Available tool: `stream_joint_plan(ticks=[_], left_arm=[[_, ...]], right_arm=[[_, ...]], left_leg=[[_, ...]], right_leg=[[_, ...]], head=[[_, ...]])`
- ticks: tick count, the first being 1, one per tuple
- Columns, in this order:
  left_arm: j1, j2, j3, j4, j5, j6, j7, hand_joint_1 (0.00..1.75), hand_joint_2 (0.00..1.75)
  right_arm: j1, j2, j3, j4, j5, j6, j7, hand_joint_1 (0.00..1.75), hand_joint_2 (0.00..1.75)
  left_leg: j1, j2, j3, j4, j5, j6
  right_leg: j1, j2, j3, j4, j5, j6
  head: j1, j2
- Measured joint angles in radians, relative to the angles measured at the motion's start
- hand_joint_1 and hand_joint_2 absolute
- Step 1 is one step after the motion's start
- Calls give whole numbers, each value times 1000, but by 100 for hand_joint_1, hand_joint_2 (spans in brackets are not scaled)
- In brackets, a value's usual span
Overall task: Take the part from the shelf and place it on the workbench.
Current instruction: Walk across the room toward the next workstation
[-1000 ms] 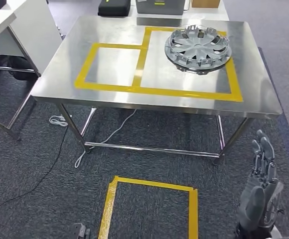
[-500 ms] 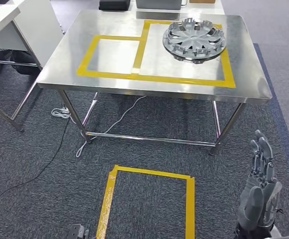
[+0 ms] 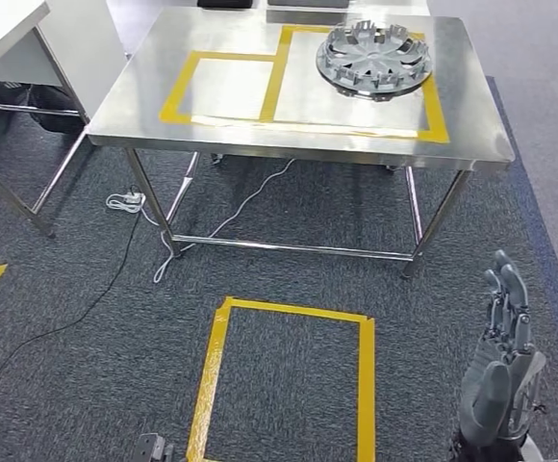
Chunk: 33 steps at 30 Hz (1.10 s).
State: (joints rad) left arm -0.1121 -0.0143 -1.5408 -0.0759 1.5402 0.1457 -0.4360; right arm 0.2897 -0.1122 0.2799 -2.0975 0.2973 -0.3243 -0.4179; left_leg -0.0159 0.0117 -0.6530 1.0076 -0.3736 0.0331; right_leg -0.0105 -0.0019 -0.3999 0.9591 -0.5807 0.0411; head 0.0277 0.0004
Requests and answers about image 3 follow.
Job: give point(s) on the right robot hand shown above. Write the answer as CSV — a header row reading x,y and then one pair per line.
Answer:
x,y
495,395

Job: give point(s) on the grey plastic hubcap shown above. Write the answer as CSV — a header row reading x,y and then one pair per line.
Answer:
x,y
375,57

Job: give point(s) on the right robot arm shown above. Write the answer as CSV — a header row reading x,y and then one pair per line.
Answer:
x,y
539,456

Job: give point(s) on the steel workbench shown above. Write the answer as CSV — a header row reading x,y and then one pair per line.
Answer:
x,y
466,95

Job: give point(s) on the yellow floor tape square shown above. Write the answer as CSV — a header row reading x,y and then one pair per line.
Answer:
x,y
366,395

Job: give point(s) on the yellow tape rectangles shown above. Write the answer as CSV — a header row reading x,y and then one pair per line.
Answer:
x,y
272,83

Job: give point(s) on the white power strip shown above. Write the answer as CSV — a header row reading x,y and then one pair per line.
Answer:
x,y
127,202

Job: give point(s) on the white desk steel legs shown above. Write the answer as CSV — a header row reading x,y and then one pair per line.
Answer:
x,y
82,51

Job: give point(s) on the black bag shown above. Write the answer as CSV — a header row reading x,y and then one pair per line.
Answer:
x,y
53,108

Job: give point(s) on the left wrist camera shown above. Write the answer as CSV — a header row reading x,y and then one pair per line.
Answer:
x,y
151,449

